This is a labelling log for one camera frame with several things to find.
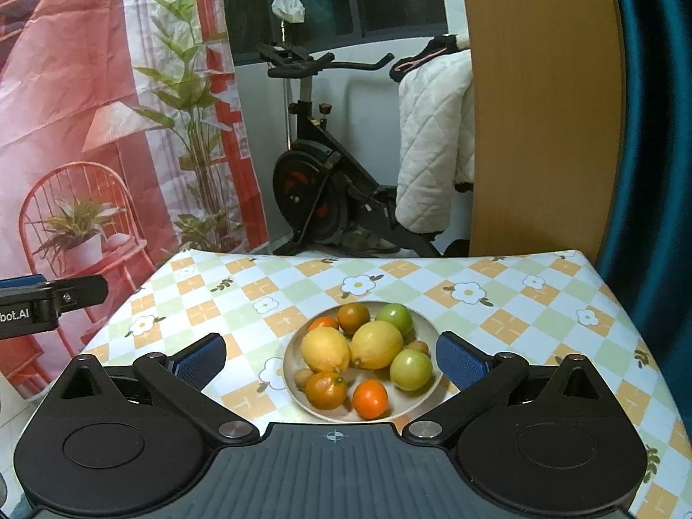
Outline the yellow lemon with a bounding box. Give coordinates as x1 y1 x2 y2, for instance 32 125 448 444
301 329 352 374
350 320 405 371

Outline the red printed backdrop cloth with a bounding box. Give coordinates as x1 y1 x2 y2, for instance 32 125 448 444
0 0 269 395

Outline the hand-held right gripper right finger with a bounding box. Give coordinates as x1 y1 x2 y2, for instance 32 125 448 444
403 331 622 439

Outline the checkered floral tablecloth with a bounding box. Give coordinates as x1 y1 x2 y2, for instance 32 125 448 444
81 249 683 519

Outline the greenish orange tangerine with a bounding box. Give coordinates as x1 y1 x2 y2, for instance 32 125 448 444
305 370 348 410
338 303 372 335

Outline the black and pink garment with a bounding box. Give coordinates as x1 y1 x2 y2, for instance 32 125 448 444
390 35 471 74

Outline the beige round plate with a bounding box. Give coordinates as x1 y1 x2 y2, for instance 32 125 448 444
282 301 445 423

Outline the white cloth cap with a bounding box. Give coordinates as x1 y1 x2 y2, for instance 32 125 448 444
271 0 306 25

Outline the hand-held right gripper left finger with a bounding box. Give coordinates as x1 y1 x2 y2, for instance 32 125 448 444
57 332 260 441

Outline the wooden panel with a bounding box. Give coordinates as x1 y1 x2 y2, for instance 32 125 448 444
457 0 625 266

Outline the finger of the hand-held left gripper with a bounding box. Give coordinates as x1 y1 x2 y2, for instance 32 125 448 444
46 275 109 315
0 275 47 292

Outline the green apple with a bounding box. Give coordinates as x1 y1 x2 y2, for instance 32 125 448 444
390 348 434 391
375 303 414 336

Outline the black exercise bike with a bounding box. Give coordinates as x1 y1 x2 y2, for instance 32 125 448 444
254 40 471 257

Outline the white quilted blanket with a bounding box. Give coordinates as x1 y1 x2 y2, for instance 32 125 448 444
394 48 477 236

